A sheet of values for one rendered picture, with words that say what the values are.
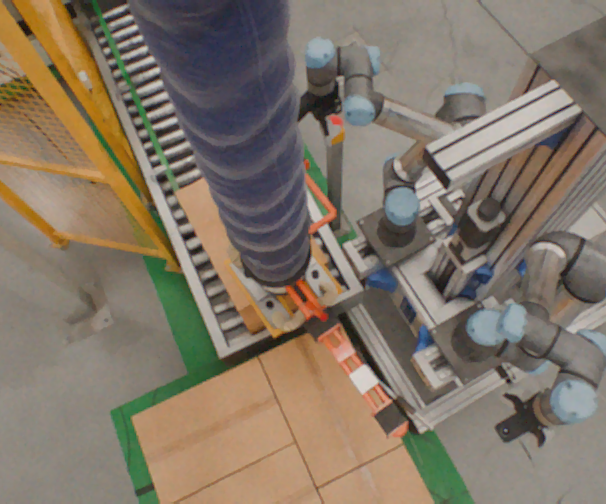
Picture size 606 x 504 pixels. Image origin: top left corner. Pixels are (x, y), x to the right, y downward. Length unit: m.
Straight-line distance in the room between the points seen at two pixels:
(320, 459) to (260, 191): 1.50
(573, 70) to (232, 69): 0.76
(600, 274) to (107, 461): 2.49
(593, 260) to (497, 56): 2.71
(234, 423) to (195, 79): 1.82
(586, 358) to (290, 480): 1.49
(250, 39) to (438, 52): 3.28
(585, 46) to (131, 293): 2.64
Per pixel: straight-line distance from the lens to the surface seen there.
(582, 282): 1.58
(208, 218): 2.30
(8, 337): 3.56
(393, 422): 1.71
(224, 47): 0.82
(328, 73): 1.51
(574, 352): 1.24
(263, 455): 2.45
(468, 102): 1.70
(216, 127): 0.96
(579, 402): 1.20
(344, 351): 1.74
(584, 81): 1.32
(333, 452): 2.43
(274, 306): 1.91
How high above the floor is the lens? 2.97
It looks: 68 degrees down
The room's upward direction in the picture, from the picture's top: 8 degrees counter-clockwise
